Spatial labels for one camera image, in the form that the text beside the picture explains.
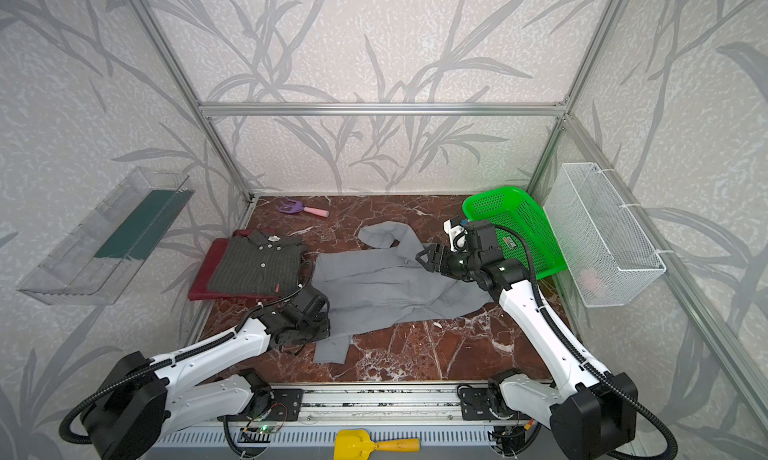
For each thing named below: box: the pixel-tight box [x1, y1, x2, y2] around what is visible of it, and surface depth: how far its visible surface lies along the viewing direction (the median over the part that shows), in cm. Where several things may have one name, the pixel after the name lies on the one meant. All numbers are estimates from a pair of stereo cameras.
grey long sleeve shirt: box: [313, 221, 493, 364], surface depth 93 cm
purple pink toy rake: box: [276, 198, 330, 218], surface depth 118 cm
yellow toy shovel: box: [334, 429, 421, 460], surface depth 68 cm
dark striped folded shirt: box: [206, 230, 307, 296], surface depth 95 cm
